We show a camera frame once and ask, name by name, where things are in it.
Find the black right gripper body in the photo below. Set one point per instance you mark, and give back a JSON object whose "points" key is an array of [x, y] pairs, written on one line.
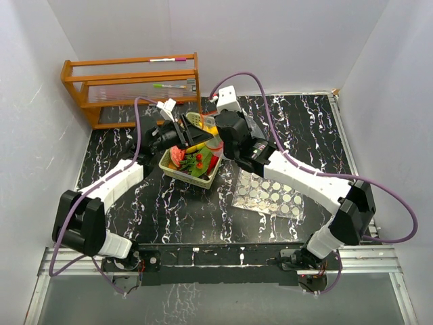
{"points": [[228, 153]]}

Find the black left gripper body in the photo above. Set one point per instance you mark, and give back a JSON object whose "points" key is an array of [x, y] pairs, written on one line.
{"points": [[168, 139]]}

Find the yellow toy banana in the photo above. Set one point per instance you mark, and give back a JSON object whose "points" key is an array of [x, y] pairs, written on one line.
{"points": [[194, 148], [212, 130]]}

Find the pale green perforated basket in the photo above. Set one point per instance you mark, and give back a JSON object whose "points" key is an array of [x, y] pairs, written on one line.
{"points": [[204, 181]]}

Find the red watermelon slice toy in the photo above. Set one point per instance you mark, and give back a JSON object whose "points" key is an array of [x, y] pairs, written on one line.
{"points": [[177, 155]]}

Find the cherry tomato sprig toy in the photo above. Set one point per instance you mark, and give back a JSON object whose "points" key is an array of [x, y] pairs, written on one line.
{"points": [[191, 161]]}

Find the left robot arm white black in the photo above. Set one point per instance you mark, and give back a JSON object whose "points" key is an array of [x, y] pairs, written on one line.
{"points": [[80, 222]]}

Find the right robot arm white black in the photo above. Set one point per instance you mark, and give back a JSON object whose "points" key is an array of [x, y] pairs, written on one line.
{"points": [[349, 201]]}

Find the clear bag of white discs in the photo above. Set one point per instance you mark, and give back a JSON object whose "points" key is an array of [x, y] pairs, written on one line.
{"points": [[254, 193]]}

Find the green toy leaf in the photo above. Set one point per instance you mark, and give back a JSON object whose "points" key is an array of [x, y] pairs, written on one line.
{"points": [[207, 154]]}

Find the red toy chili pepper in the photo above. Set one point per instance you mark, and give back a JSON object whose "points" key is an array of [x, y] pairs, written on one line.
{"points": [[213, 162]]}

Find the green marker pen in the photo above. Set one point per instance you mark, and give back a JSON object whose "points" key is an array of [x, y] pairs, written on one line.
{"points": [[169, 86]]}

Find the wooden shelf rack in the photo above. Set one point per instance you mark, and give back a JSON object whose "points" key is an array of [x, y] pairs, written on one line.
{"points": [[95, 85]]}

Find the pink white marker pen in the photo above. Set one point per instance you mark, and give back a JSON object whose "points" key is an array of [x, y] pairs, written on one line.
{"points": [[168, 60]]}

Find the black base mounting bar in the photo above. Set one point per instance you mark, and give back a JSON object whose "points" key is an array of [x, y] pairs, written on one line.
{"points": [[238, 263]]}

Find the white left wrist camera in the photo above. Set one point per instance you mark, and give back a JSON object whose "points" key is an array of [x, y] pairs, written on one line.
{"points": [[166, 109]]}

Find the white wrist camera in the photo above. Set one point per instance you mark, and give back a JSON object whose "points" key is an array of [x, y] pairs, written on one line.
{"points": [[166, 109], [227, 100]]}

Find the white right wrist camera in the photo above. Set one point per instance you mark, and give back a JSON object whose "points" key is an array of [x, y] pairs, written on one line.
{"points": [[227, 100]]}

